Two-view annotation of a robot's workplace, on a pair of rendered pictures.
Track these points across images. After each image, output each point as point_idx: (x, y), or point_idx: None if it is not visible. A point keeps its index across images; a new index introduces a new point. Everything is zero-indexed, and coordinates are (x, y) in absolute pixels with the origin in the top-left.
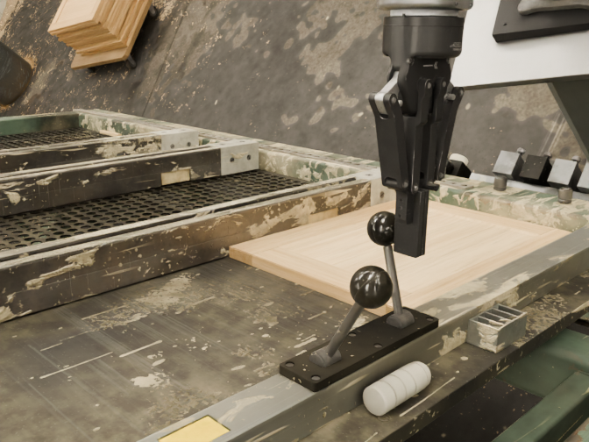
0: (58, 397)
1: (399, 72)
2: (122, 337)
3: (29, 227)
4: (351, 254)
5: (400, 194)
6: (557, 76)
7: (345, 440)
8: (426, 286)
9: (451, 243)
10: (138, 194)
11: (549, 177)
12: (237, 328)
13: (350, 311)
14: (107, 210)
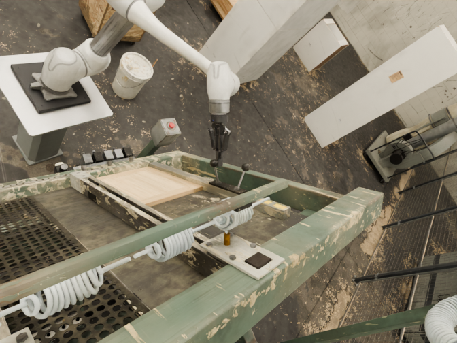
0: (238, 228)
1: (226, 126)
2: (201, 224)
3: (35, 271)
4: (149, 191)
5: (222, 152)
6: (78, 124)
7: None
8: (181, 184)
9: (145, 180)
10: None
11: (107, 157)
12: (197, 209)
13: (243, 174)
14: (15, 250)
